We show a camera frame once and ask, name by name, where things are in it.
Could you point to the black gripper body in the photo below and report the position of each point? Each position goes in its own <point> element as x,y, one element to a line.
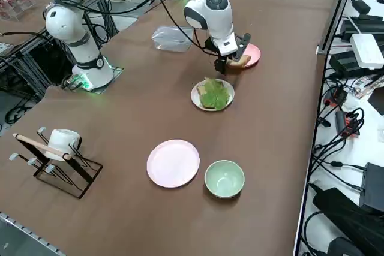
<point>214,46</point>

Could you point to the brown bread slice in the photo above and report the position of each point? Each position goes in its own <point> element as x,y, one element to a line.
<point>201,89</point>
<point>238,62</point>

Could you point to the green lettuce leaf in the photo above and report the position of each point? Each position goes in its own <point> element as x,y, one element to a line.
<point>214,95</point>

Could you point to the green ceramic bowl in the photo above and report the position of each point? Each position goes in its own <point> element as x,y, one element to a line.
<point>225,178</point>

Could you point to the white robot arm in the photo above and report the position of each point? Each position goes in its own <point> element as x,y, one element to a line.
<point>216,13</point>

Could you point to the white round plate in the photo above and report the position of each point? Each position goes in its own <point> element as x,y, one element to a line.
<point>195,97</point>

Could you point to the pale pink round plate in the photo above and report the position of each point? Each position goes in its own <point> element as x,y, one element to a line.
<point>172,163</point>

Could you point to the clear plastic container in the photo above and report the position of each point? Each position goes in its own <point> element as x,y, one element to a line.
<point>169,38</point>

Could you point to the black adapter box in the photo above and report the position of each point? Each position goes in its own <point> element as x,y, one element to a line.
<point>342,64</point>

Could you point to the white power adapter box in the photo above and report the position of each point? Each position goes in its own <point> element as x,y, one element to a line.
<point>367,49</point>

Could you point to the orange black plug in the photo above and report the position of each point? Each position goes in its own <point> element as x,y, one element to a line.
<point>349,121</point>

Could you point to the black power strip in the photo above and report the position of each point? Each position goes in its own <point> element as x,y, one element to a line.
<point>369,23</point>

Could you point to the colourful printed packet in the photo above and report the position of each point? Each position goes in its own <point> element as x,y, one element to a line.
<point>369,85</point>

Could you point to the white cup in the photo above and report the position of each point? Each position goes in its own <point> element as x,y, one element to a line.
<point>61,140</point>

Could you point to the black flat box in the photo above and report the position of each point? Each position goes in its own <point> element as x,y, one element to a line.
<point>373,184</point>

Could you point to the black bag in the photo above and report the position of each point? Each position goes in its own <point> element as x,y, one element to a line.
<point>345,217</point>

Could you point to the aluminium frame rail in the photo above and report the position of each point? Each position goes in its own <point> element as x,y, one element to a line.
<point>330,31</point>

